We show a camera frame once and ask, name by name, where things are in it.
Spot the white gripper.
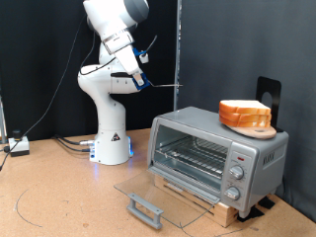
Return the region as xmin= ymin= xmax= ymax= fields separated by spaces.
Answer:
xmin=113 ymin=46 xmax=146 ymax=87

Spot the glass oven door with handle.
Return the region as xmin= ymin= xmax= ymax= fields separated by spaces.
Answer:
xmin=114 ymin=166 xmax=221 ymax=230

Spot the silver toaster oven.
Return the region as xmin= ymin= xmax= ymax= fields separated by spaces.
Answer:
xmin=146 ymin=106 xmax=290 ymax=218

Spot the silver oven knob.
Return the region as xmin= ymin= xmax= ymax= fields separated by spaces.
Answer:
xmin=229 ymin=165 xmax=245 ymax=181
xmin=224 ymin=186 xmax=241 ymax=201

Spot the black backdrop curtain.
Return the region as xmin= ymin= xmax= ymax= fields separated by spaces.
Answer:
xmin=0 ymin=0 xmax=179 ymax=142

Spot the black metal bookend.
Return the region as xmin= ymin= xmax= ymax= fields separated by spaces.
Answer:
xmin=256 ymin=76 xmax=284 ymax=133

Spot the white box with black button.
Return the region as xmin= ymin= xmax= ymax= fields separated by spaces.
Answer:
xmin=8 ymin=129 xmax=31 ymax=157

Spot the thin metal bar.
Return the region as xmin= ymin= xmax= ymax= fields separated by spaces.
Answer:
xmin=0 ymin=95 xmax=8 ymax=145

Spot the gray backdrop curtain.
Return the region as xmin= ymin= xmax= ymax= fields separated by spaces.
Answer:
xmin=179 ymin=0 xmax=316 ymax=223

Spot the slotted wooden block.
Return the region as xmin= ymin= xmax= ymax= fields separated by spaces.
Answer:
xmin=154 ymin=174 xmax=239 ymax=228

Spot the black tape patch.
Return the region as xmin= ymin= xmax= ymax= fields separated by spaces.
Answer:
xmin=236 ymin=205 xmax=266 ymax=223
xmin=258 ymin=196 xmax=277 ymax=210

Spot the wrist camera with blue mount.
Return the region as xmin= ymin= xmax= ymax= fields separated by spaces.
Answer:
xmin=132 ymin=46 xmax=150 ymax=64

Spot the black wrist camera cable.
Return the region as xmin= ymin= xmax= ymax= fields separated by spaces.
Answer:
xmin=79 ymin=33 xmax=158 ymax=77

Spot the aluminium vertical frame pole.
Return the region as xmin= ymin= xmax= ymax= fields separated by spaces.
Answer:
xmin=173 ymin=0 xmax=183 ymax=112

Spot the long black hanging cable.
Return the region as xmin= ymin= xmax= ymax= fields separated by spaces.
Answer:
xmin=0 ymin=18 xmax=86 ymax=172

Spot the black cable with silver connector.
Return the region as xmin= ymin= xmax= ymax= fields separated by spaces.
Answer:
xmin=52 ymin=133 xmax=97 ymax=146

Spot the black base cable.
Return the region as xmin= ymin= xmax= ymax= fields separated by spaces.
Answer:
xmin=56 ymin=137 xmax=93 ymax=153

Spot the wire oven rack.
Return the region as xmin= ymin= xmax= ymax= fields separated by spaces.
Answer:
xmin=154 ymin=136 xmax=229 ymax=179

